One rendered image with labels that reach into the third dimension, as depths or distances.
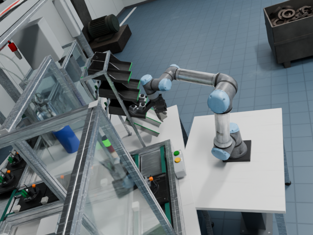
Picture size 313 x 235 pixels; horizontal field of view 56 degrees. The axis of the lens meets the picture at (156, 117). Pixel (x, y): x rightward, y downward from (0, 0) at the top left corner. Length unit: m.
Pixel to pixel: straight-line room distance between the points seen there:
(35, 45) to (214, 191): 2.04
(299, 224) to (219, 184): 0.99
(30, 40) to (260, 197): 2.31
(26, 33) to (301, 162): 2.82
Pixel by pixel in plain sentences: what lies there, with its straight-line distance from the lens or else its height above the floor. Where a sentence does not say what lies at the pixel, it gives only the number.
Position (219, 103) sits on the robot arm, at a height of 1.47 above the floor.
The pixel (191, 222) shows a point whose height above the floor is 0.86.
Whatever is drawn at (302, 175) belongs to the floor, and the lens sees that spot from 3.09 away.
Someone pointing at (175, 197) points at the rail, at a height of 0.96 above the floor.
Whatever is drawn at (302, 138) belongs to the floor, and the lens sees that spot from 3.42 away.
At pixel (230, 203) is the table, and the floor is 0.86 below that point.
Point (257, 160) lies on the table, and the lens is 2.09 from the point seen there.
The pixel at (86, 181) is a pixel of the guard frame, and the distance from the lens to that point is 0.70.
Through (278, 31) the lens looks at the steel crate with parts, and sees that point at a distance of 4.24.
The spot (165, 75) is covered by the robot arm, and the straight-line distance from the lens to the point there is 1.82.
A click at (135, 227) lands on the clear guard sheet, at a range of 0.97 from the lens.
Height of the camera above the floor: 2.39
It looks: 34 degrees down
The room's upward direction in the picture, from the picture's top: 25 degrees counter-clockwise
